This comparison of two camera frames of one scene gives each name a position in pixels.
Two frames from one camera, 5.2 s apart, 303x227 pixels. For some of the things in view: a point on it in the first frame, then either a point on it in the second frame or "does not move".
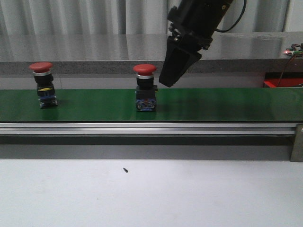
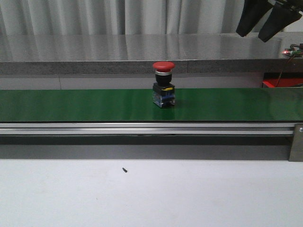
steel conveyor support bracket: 297,151 does not move
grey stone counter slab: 232,53 does not move
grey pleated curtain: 125,17 does not move
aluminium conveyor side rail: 146,128 does not move
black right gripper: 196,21 → 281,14
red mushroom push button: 46,90 → 164,94
